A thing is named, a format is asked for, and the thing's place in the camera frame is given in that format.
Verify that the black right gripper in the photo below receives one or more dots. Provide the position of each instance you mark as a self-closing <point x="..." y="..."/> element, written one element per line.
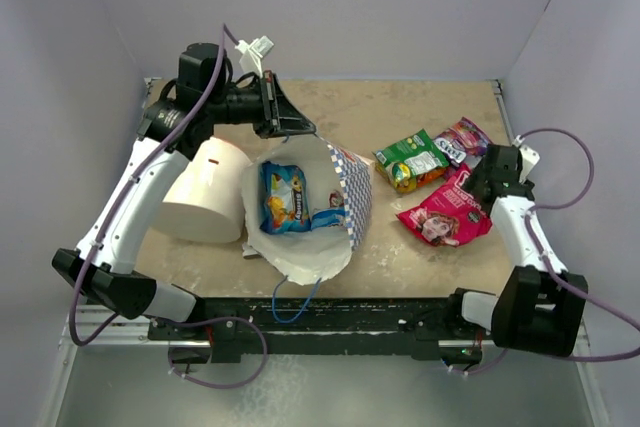
<point x="472" y="184"/>

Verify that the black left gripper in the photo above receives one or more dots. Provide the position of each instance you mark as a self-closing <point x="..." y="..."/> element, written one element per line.
<point x="278" y="116"/>

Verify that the purple Fox's berries bag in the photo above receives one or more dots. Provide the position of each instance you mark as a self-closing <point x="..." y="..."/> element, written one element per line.
<point x="462" y="143"/>

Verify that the pink snack bag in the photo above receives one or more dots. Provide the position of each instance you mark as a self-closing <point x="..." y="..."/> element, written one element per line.
<point x="450" y="216"/>

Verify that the green snack packet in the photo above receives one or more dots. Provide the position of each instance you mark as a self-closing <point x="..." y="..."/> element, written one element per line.
<point x="414" y="154"/>

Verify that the blue checkered paper bag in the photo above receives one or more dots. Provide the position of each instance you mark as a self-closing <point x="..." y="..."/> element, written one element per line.
<point x="308" y="205"/>

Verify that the blue snack bag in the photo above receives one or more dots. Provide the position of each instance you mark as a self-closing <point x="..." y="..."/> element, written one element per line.
<point x="285" y="205"/>

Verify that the red mints packet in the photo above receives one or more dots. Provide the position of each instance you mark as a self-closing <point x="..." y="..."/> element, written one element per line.
<point x="336" y="199"/>

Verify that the orange Fox's candy bag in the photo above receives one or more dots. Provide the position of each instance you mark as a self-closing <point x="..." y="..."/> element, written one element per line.
<point x="404" y="183"/>

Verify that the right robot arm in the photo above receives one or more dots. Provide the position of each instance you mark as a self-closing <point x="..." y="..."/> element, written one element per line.
<point x="541" y="306"/>

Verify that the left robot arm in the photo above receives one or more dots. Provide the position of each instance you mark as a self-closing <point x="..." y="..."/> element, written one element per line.
<point x="172" y="129"/>

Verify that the blue round-logo snack packet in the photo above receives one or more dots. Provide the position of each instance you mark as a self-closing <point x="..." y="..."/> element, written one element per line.
<point x="330" y="217"/>

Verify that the white paper roll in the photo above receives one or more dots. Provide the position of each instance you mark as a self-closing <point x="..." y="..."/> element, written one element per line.
<point x="204" y="204"/>

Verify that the small silver metal block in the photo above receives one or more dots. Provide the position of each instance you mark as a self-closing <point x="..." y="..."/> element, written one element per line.
<point x="249" y="252"/>

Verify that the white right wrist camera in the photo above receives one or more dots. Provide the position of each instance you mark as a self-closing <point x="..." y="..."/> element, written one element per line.
<point x="530" y="157"/>

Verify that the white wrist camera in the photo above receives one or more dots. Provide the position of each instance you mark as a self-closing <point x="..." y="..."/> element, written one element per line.
<point x="530" y="157"/>
<point x="253" y="53"/>

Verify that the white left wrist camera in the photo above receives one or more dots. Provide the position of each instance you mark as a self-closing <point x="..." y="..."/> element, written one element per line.
<point x="253" y="53"/>

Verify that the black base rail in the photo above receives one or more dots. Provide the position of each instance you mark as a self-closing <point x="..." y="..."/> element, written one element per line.
<point x="226" y="328"/>

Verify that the aluminium frame rail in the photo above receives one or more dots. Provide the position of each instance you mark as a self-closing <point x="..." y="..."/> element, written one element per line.
<point x="120" y="331"/>

